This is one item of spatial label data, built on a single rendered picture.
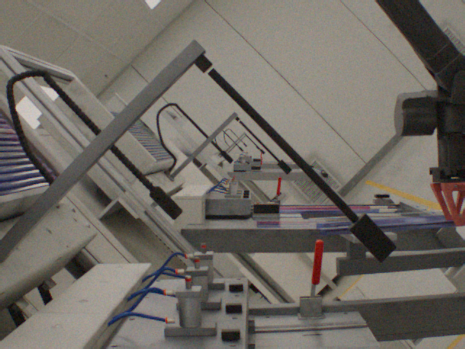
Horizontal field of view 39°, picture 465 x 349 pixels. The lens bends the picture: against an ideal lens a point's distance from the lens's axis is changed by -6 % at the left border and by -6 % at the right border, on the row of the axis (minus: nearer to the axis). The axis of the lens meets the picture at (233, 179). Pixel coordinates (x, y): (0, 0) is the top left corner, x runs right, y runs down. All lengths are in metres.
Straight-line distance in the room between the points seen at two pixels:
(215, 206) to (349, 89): 6.51
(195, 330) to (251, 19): 7.90
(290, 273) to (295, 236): 3.64
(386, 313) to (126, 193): 0.90
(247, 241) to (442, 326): 0.82
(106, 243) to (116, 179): 0.17
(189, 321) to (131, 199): 1.07
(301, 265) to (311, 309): 4.42
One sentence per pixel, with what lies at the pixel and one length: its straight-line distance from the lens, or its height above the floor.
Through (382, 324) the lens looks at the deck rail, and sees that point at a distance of 1.01.
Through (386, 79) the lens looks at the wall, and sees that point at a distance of 8.57.
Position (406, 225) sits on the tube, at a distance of 1.15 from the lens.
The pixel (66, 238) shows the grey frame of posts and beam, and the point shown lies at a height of 1.33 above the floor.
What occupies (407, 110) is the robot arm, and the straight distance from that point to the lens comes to 1.13.
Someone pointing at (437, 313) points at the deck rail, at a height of 0.88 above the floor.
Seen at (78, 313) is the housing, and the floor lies 1.25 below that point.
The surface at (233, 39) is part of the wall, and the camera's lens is 8.46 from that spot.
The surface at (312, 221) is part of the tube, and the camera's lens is 1.34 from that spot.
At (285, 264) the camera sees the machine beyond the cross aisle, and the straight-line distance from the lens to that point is 5.37.
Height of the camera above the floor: 1.25
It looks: 1 degrees down
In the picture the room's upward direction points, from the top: 44 degrees counter-clockwise
